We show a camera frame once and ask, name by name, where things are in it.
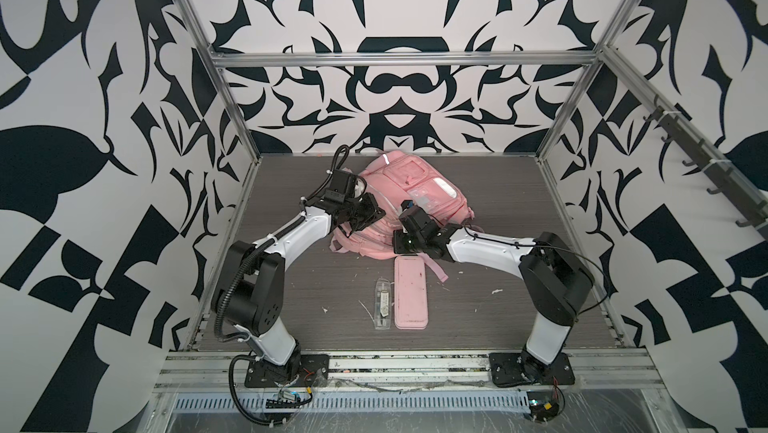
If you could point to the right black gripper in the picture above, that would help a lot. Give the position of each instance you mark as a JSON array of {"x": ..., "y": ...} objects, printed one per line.
[{"x": 397, "y": 243}]

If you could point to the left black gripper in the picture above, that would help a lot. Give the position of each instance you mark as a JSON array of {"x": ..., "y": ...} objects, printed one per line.
[{"x": 375, "y": 212}]

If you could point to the pink student backpack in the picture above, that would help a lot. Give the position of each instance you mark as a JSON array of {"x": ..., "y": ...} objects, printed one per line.
[{"x": 393, "y": 178}]

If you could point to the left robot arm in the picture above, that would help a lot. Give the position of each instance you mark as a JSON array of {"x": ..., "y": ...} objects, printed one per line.
[{"x": 248, "y": 298}]

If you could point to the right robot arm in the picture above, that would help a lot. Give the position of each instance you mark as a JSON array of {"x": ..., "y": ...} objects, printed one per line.
[{"x": 556, "y": 278}]

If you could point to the pink pencil case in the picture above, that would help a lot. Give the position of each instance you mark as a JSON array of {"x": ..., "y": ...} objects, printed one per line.
[{"x": 410, "y": 294}]

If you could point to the clear plastic packet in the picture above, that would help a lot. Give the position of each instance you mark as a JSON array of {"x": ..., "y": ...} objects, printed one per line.
[{"x": 382, "y": 314}]

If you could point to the green lit circuit board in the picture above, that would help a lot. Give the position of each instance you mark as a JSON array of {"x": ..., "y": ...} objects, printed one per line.
[{"x": 545, "y": 410}]

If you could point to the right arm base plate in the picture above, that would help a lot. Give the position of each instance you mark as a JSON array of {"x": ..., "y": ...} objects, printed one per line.
[{"x": 510, "y": 370}]

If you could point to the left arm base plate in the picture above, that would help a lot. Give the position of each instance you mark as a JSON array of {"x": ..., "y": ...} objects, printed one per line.
[{"x": 300, "y": 370}]

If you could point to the white cable duct strip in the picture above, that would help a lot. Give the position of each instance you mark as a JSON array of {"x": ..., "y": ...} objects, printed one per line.
[{"x": 516, "y": 402}]

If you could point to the aluminium cage frame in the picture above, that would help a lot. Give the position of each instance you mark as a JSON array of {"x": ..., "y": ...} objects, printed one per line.
[{"x": 560, "y": 79}]

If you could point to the wall hook rail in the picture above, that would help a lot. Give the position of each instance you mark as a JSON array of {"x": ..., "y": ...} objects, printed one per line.
[{"x": 701, "y": 156}]

